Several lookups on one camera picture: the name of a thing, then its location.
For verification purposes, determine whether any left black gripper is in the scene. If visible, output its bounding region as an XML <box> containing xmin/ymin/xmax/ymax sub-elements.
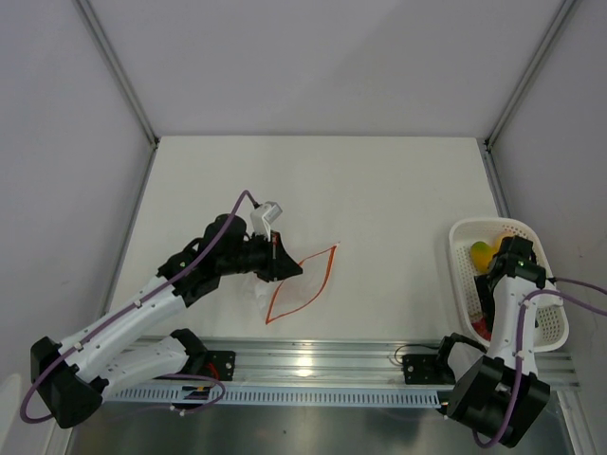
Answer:
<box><xmin>218</xmin><ymin>229</ymin><xmax>303</xmax><ymax>282</ymax></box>

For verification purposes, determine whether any yellow green mango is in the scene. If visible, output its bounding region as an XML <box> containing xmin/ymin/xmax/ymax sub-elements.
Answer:
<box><xmin>469</xmin><ymin>241</ymin><xmax>497</xmax><ymax>275</ymax></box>

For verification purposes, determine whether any clear zip top bag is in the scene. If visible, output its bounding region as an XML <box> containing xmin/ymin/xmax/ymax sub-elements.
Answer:
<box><xmin>239</xmin><ymin>242</ymin><xmax>340</xmax><ymax>325</ymax></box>

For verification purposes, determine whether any red grape bunch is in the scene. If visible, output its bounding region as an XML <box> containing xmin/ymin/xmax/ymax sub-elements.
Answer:
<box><xmin>472</xmin><ymin>318</ymin><xmax>492</xmax><ymax>342</ymax></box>

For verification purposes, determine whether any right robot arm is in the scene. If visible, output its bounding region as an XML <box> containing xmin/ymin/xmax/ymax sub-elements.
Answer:
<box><xmin>432</xmin><ymin>236</ymin><xmax>551</xmax><ymax>449</ymax></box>

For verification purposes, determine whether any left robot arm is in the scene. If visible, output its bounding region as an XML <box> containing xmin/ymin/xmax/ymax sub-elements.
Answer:
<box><xmin>30</xmin><ymin>202</ymin><xmax>303</xmax><ymax>428</ymax></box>

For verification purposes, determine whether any white perforated plastic basket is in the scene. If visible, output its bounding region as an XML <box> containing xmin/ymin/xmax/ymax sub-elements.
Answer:
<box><xmin>448</xmin><ymin>217</ymin><xmax>569</xmax><ymax>354</ymax></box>

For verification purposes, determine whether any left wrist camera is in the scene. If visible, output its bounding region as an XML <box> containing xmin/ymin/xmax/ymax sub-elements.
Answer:
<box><xmin>250</xmin><ymin>201</ymin><xmax>283</xmax><ymax>240</ymax></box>

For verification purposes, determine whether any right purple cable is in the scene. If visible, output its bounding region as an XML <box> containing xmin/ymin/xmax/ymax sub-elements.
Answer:
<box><xmin>471</xmin><ymin>277</ymin><xmax>607</xmax><ymax>449</ymax></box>

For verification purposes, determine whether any aluminium mounting rail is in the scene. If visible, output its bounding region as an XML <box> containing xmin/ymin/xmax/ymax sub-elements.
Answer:
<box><xmin>101</xmin><ymin>337</ymin><xmax>580</xmax><ymax>391</ymax></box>

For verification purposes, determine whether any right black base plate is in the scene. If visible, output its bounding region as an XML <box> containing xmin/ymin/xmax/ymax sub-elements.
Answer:
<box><xmin>394</xmin><ymin>343</ymin><xmax>455</xmax><ymax>385</ymax></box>

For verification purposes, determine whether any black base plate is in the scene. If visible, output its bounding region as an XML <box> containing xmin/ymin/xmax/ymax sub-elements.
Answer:
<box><xmin>394</xmin><ymin>343</ymin><xmax>455</xmax><ymax>385</ymax></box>
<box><xmin>203</xmin><ymin>351</ymin><xmax>236</xmax><ymax>382</ymax></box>

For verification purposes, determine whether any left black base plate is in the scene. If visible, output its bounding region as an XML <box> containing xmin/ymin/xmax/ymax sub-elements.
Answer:
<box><xmin>203</xmin><ymin>351</ymin><xmax>236</xmax><ymax>382</ymax></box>

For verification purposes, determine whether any white slotted cable duct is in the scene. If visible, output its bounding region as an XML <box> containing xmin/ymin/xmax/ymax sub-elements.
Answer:
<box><xmin>108</xmin><ymin>383</ymin><xmax>444</xmax><ymax>409</ymax></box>

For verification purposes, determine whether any left corner frame post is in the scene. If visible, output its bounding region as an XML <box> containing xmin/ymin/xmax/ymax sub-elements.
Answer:
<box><xmin>72</xmin><ymin>0</ymin><xmax>159</xmax><ymax>147</ymax></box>

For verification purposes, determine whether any corner frame post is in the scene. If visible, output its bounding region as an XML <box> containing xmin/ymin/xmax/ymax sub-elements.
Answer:
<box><xmin>484</xmin><ymin>0</ymin><xmax>582</xmax><ymax>152</ymax></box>
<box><xmin>72</xmin><ymin>0</ymin><xmax>159</xmax><ymax>147</ymax></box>

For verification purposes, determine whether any right corner frame post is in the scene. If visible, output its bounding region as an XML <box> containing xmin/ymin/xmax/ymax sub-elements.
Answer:
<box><xmin>484</xmin><ymin>0</ymin><xmax>582</xmax><ymax>152</ymax></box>

